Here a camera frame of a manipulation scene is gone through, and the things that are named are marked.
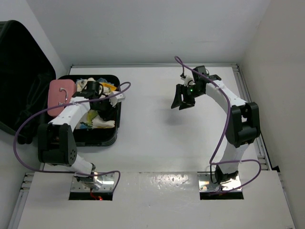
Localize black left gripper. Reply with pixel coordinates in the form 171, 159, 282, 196
91, 94, 118, 121

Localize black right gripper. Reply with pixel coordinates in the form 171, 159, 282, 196
172, 84, 204, 110

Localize dinosaur print cream cloth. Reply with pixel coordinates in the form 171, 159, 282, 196
76, 77, 117, 129

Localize pink vanity case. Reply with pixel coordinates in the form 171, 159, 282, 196
48, 79, 76, 108

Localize black suitcase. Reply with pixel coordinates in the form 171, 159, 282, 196
0, 20, 121, 146

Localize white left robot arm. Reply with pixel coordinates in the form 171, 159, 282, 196
38, 81, 102, 191

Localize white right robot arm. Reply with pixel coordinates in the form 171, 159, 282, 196
171, 79, 260, 184

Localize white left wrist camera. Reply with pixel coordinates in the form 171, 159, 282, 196
109, 91, 125, 107

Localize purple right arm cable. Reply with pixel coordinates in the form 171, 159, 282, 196
174, 56, 262, 196

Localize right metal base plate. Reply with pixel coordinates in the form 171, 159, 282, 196
197, 172, 241, 194

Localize metal base plate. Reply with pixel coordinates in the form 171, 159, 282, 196
71, 172, 114, 193
197, 172, 241, 194

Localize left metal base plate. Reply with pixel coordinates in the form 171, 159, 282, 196
71, 172, 114, 193

